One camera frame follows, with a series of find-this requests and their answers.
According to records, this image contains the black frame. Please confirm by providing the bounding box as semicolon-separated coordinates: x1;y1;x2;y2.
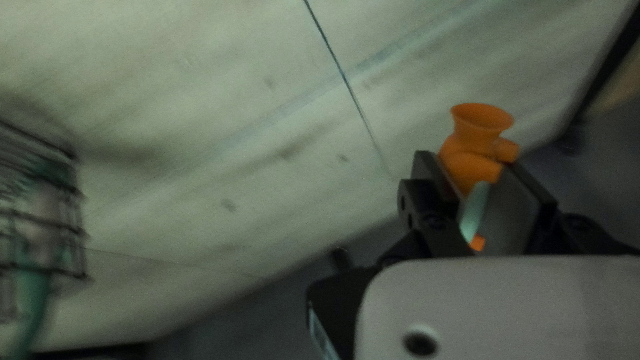
565;2;640;151

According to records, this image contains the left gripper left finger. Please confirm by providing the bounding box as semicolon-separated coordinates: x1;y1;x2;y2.
307;150;474;360

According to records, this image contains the black wire toothbrush holder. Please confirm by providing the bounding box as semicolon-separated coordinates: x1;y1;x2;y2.
0;117;93;326

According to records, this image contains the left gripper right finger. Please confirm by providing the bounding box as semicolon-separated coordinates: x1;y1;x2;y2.
469;162;640;257

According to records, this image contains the orange animal-shaped toothbrush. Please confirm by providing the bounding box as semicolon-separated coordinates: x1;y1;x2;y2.
437;102;521;252

